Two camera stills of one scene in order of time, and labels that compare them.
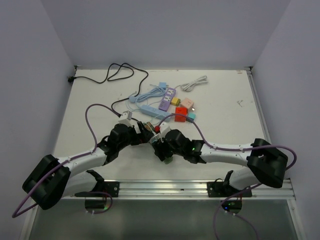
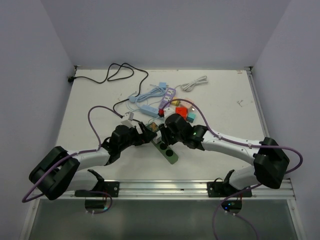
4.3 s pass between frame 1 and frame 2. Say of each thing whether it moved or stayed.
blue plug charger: stayed
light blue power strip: stayed
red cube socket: stayed
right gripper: moved
